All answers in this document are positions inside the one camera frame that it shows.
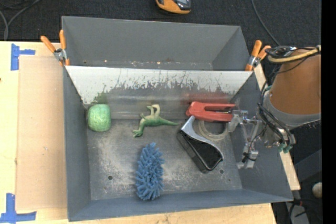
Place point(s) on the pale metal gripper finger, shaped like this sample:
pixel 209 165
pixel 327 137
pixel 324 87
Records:
pixel 237 117
pixel 250 156

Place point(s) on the clear tape roll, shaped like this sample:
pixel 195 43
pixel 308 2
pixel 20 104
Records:
pixel 221 135

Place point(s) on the red stapler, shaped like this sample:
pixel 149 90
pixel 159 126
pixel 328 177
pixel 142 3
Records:
pixel 202 112

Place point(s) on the green toy dinosaur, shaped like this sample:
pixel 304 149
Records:
pixel 152 121

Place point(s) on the black and silver curved object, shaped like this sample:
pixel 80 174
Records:
pixel 202 152

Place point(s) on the grey metal bin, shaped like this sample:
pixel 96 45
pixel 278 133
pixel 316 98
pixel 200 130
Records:
pixel 126 160

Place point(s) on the light green round object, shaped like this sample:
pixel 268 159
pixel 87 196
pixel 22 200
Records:
pixel 99 118

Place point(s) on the blue noodle duster mitt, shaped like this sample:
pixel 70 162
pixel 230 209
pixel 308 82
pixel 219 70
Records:
pixel 149 173

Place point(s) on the brown cardboard board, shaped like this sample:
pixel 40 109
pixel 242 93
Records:
pixel 39 133

